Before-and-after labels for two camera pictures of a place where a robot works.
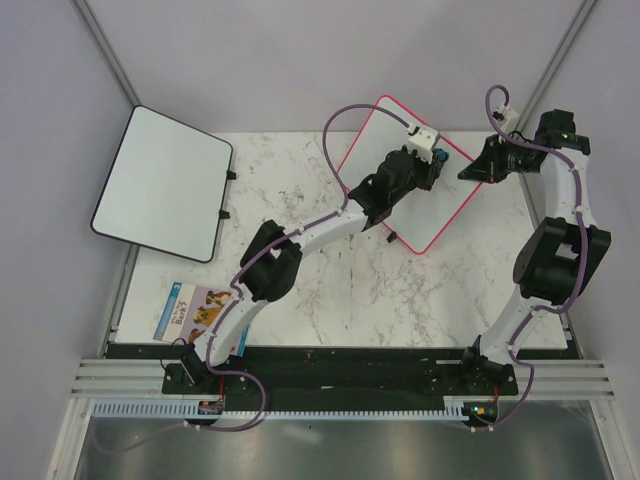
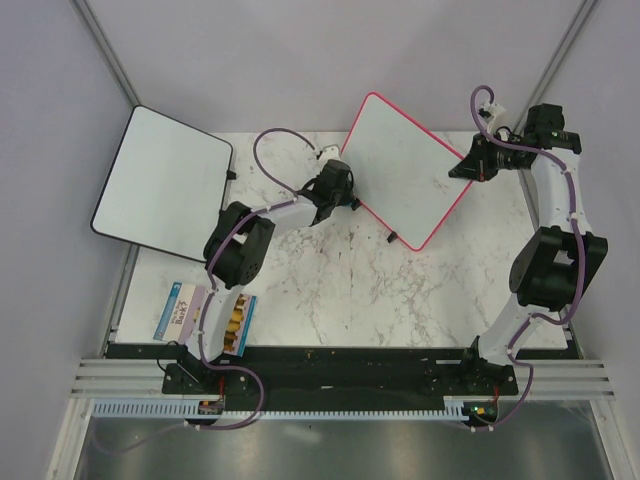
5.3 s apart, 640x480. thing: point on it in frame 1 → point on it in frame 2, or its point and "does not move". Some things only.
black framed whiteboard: (168, 188) does not move
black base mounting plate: (343, 377) does not move
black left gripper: (428, 171) → (350, 193)
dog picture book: (190, 310) does not move
